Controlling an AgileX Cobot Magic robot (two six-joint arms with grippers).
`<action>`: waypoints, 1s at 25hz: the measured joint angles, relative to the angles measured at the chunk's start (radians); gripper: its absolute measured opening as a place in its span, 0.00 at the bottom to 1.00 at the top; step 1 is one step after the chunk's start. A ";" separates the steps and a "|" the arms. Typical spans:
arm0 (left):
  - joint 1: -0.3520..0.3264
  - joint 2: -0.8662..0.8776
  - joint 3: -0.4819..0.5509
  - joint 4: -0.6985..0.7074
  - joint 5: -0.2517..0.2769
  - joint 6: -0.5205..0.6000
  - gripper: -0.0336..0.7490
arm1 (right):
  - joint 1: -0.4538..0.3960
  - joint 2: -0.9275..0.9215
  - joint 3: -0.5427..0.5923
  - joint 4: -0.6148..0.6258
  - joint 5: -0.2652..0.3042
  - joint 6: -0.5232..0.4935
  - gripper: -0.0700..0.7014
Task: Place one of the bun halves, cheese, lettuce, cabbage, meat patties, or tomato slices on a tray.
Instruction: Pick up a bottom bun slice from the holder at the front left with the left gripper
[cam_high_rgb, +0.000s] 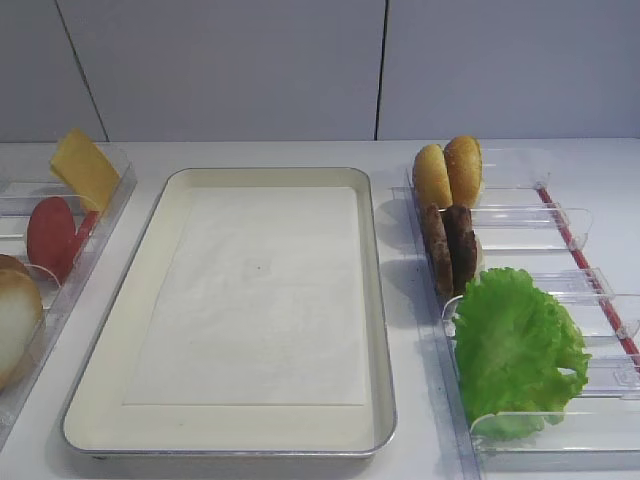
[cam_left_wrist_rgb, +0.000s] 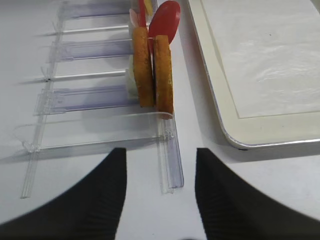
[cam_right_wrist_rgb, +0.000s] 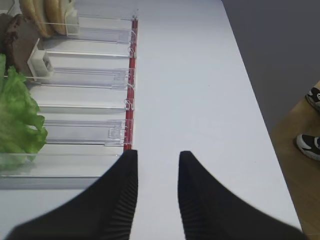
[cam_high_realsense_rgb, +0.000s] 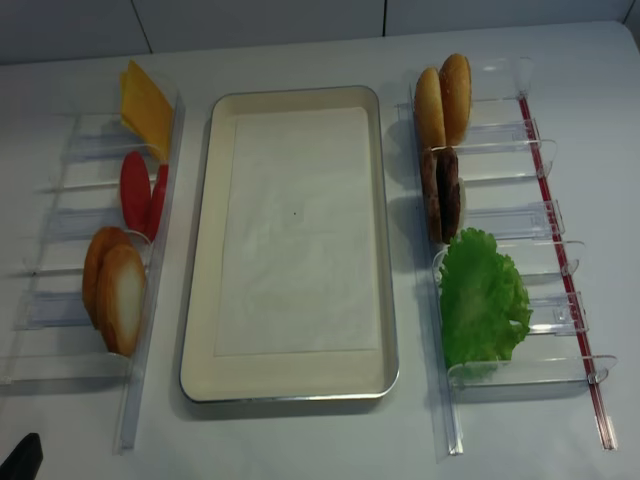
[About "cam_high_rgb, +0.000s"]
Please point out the bun slice pale cut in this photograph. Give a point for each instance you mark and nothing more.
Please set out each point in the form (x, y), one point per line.
(21, 311)

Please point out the brown meat patty left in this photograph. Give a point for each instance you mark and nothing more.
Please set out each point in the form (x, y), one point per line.
(439, 251)

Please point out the dark meat patty right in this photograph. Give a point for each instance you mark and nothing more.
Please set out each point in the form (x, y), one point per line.
(462, 245)

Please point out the green lettuce leaf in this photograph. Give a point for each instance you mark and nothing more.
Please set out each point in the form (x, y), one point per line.
(520, 356)

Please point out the yellow cheese slice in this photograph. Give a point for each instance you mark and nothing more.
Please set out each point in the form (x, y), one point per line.
(80, 164)

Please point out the red tomato slice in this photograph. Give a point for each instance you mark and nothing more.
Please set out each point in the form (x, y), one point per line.
(50, 237)

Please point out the white parchment paper sheet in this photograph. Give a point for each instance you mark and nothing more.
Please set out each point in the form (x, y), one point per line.
(262, 303)

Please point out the cream metal baking tray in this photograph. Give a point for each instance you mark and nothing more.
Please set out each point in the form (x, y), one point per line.
(98, 419)

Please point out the golden top bun left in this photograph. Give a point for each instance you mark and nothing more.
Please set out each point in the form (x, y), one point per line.
(430, 177)

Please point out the golden bun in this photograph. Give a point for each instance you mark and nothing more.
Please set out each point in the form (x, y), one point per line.
(463, 158)
(430, 177)

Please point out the golden top bun right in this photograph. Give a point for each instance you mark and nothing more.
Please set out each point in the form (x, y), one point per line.
(463, 158)

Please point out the clear acrylic right rack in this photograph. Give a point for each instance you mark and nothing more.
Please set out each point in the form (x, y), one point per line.
(518, 225)

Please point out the clear acrylic rack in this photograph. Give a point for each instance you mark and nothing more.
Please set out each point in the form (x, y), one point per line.
(518, 225)
(26, 180)

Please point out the clear acrylic left rack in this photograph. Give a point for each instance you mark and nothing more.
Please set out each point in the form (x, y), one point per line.
(26, 180)

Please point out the bun slice behind left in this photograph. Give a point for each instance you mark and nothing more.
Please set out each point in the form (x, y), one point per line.
(10, 264)

